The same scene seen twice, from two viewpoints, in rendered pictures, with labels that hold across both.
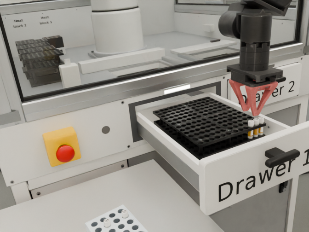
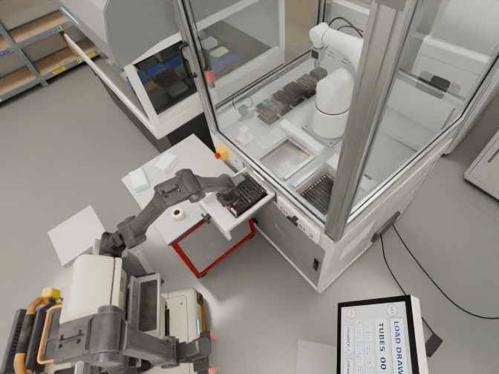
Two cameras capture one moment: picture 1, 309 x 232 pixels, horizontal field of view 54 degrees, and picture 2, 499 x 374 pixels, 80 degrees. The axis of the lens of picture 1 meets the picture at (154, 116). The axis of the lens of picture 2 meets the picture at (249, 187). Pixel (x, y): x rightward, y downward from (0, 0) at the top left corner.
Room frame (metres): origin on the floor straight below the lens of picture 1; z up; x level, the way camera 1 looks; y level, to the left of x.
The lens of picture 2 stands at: (0.62, -1.04, 2.25)
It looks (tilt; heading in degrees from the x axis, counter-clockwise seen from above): 55 degrees down; 84
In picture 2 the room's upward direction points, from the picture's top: 11 degrees counter-clockwise
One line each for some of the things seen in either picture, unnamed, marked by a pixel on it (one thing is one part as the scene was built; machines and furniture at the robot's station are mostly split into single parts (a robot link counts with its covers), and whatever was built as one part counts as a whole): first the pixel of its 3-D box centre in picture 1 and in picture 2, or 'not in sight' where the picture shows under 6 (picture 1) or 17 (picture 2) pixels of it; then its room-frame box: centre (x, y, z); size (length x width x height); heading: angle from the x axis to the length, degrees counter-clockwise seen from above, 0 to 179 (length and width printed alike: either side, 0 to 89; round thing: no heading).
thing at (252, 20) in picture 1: (254, 27); not in sight; (0.61, -0.21, 1.11); 0.07 x 0.06 x 0.07; 16
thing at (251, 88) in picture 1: (253, 92); not in sight; (0.60, -0.21, 0.98); 0.07 x 0.07 x 0.09; 21
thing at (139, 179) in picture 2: not in sight; (139, 179); (0.08, 0.28, 0.78); 0.15 x 0.10 x 0.04; 100
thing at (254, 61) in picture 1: (254, 59); (227, 194); (0.60, -0.21, 1.05); 0.10 x 0.07 x 0.07; 21
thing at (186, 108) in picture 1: (204, 128); (241, 195); (0.67, -0.12, 0.87); 0.22 x 0.18 x 0.06; 24
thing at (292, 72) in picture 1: (266, 87); (297, 219); (0.91, -0.36, 0.87); 0.29 x 0.02 x 0.11; 114
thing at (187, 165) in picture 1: (203, 128); (243, 195); (0.68, -0.12, 0.86); 0.40 x 0.26 x 0.06; 24
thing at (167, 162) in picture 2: not in sight; (166, 163); (0.26, 0.35, 0.79); 0.13 x 0.09 x 0.05; 44
